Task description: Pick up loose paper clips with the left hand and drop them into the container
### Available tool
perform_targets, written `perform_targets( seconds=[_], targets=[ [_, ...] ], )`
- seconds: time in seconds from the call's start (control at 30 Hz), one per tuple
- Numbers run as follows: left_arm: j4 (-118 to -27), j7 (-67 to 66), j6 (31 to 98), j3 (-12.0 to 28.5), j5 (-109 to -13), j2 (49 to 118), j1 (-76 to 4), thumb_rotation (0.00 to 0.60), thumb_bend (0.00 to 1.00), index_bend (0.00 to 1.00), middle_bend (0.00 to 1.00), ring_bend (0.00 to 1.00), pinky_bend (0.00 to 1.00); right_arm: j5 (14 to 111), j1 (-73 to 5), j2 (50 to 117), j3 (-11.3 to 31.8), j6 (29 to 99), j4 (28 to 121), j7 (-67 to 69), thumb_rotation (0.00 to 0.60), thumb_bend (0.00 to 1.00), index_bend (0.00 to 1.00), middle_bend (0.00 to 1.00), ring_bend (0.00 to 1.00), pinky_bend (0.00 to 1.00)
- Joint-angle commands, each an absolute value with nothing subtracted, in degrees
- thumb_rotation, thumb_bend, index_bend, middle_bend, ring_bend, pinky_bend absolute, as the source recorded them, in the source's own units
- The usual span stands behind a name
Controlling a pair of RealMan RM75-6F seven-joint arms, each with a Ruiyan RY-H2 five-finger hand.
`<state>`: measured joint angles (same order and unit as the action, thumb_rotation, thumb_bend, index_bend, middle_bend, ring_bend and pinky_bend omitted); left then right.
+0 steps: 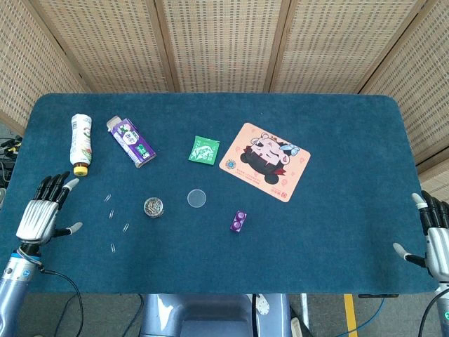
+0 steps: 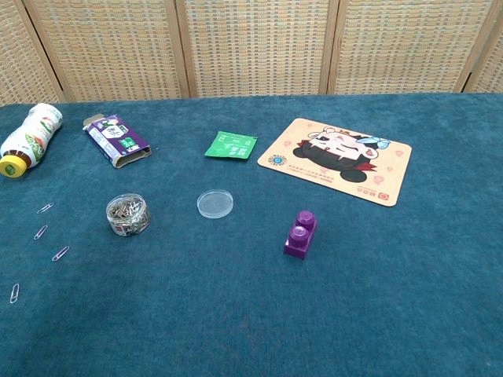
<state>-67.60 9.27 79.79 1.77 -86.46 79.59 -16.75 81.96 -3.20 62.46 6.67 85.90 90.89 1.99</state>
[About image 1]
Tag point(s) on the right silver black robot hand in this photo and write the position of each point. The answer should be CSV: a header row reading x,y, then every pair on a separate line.
x,y
436,242

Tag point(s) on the grey blue robot torso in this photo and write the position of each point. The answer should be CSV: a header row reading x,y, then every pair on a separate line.
x,y
196,309

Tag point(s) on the bamboo folding screen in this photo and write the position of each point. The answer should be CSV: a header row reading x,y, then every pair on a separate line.
x,y
224,42

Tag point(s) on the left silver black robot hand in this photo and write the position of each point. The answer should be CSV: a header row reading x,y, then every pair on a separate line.
x,y
36,217

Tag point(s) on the small purple box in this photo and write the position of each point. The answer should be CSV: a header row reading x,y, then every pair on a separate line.
x,y
239,221

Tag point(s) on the green sachet packet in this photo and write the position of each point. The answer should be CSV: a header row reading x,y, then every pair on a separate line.
x,y
204,151

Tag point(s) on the clear round plastic lid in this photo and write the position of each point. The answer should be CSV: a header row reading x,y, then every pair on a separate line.
x,y
196,198

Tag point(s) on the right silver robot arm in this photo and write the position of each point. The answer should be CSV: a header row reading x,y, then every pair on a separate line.
x,y
443,312

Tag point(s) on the purple drink carton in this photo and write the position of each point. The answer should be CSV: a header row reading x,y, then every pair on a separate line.
x,y
132,142

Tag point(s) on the white table leg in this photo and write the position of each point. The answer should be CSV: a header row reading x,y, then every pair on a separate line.
x,y
305,309

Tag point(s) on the blue felt table cover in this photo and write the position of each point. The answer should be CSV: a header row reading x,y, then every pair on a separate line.
x,y
210,252

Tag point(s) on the white bottle yellow cap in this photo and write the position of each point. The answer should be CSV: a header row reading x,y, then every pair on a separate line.
x,y
81,140

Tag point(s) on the small silver round tin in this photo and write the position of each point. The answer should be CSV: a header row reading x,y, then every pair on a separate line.
x,y
153,207

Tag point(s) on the pink cartoon mouse pad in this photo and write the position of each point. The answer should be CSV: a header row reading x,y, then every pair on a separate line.
x,y
264,161

